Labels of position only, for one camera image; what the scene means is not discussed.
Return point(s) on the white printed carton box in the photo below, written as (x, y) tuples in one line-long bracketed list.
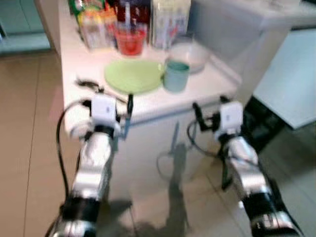
[(170, 24)]

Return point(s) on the light green plate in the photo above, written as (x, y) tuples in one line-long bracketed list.
[(134, 76)]

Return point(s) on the white kitchen counter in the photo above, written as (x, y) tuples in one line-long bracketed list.
[(148, 140)]

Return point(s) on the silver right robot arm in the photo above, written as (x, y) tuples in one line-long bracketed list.
[(244, 168)]

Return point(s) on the white bowl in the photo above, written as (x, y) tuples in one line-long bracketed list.
[(193, 55)]

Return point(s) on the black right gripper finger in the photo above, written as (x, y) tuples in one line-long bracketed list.
[(198, 117)]

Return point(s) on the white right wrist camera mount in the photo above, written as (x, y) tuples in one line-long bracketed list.
[(231, 117)]

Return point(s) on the grey dining table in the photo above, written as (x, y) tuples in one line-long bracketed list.
[(289, 79)]

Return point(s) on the red plastic cup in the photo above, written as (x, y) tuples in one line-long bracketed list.
[(131, 40)]

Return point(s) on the teal mug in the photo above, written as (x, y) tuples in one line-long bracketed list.
[(176, 78)]

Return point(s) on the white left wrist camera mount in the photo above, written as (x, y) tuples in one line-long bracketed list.
[(104, 108)]

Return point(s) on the dark red package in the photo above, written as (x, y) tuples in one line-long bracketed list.
[(133, 11)]

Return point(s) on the teal framed glass door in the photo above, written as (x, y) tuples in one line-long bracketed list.
[(19, 22)]

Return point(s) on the dark metal fork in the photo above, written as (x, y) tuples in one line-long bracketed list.
[(84, 82)]

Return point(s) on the black chair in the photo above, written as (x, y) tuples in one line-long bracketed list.
[(261, 123)]

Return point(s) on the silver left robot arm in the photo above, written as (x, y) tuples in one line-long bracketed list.
[(94, 163)]

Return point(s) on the colourful snack box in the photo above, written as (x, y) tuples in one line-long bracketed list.
[(94, 27)]

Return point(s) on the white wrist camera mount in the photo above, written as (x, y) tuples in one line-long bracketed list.
[(231, 117), (104, 108)]

